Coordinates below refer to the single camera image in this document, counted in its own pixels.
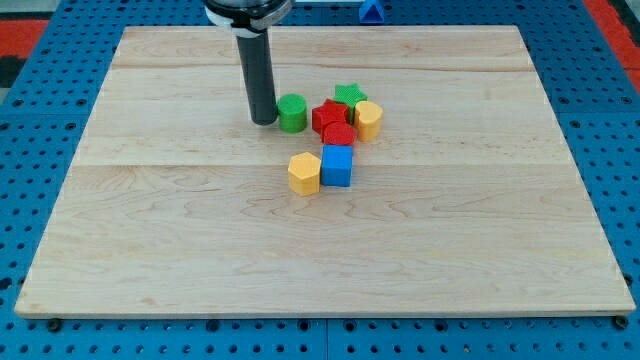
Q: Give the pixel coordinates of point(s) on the green cylinder block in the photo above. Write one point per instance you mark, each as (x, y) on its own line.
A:
(292, 110)

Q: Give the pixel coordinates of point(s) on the yellow heart block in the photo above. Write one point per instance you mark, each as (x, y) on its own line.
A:
(367, 120)

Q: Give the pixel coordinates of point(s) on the wooden board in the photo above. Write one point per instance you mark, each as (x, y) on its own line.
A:
(467, 204)

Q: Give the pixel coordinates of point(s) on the green star block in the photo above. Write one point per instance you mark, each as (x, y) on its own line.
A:
(349, 95)

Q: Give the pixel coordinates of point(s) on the blue triangle block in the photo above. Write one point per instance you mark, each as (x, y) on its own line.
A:
(371, 12)

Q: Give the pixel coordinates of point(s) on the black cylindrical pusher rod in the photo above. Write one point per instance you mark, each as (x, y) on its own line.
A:
(259, 83)

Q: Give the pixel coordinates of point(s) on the red star block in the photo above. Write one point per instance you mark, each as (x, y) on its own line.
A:
(329, 112)

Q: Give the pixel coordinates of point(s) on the red cylinder block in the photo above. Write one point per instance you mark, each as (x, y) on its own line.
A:
(341, 134)

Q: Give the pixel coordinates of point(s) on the yellow hexagon block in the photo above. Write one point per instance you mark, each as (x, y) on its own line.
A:
(304, 174)

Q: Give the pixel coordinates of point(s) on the blue cube block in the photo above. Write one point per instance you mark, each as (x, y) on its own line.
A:
(336, 165)

